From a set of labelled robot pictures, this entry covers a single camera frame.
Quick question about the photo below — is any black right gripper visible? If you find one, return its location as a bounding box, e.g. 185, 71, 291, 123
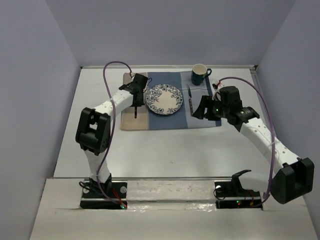
192, 95, 230, 122

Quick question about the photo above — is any steel fork patterned handle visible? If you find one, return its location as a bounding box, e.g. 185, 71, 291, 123
134, 106, 138, 119

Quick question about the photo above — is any steel knife patterned handle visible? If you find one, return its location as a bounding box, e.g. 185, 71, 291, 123
187, 84, 194, 116

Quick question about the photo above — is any blue beige checked cloth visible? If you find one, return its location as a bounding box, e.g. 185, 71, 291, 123
120, 71, 222, 131

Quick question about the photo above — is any blue floral ceramic plate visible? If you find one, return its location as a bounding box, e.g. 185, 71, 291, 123
145, 84, 184, 115

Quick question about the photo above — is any teal mug white inside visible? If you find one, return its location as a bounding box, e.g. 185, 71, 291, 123
191, 63, 212, 86

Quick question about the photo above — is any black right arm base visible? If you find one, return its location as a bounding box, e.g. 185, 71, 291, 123
213, 181, 263, 210

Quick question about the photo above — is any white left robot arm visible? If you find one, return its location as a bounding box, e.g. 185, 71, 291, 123
75, 73, 148, 198

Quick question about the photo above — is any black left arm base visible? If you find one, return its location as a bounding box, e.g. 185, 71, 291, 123
79, 180, 128, 210

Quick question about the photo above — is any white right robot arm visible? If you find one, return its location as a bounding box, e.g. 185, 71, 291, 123
193, 86, 315, 204

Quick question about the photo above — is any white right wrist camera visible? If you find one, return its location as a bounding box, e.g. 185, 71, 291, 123
212, 80, 224, 101

